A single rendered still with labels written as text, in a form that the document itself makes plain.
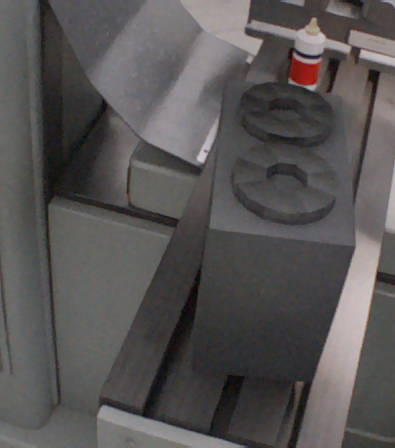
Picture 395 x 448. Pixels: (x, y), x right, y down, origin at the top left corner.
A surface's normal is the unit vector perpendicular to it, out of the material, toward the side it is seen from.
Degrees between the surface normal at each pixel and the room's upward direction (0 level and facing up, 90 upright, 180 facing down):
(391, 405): 90
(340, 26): 90
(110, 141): 0
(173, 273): 0
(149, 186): 90
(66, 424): 0
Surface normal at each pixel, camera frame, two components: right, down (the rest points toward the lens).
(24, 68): 0.65, 0.55
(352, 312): 0.09, -0.72
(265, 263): -0.08, 0.68
